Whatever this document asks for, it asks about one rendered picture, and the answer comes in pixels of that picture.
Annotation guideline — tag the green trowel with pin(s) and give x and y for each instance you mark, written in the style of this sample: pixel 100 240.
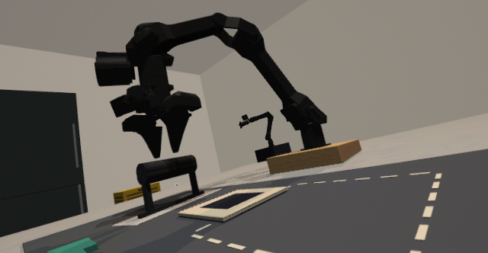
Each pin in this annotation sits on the green trowel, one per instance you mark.
pixel 82 246

